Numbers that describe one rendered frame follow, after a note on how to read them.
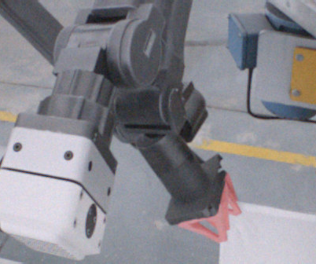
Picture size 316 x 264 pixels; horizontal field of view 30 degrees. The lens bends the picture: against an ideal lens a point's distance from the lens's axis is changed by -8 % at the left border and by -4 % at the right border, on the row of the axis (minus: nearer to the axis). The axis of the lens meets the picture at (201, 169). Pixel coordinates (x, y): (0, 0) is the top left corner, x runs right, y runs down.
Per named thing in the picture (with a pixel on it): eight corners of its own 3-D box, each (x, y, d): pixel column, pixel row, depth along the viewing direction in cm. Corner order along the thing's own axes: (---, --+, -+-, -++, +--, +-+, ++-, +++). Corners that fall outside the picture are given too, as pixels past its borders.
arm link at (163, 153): (124, 145, 81) (158, 137, 78) (144, 111, 86) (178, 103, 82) (151, 183, 85) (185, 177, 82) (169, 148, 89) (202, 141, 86)
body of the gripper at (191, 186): (224, 167, 91) (200, 129, 87) (211, 219, 83) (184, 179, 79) (185, 178, 93) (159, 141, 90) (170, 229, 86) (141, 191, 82)
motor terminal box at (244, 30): (238, 82, 122) (239, 34, 115) (224, 57, 130) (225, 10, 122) (276, 79, 124) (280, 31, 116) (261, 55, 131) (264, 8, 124)
